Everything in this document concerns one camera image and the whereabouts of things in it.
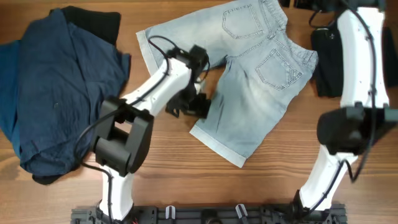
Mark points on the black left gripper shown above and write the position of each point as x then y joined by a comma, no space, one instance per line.
199,107

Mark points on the light denim shorts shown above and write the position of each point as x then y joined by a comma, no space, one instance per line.
264,70

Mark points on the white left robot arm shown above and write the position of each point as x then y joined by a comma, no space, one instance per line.
123,134

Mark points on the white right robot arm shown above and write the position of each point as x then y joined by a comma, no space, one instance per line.
346,135

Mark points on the black folded garment right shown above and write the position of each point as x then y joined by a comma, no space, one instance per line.
328,74

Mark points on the black garment under shirt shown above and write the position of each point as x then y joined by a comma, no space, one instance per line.
93,21

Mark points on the dark blue shirt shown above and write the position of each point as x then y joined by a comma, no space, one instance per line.
62,93

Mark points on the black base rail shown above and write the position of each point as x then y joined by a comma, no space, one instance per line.
201,215

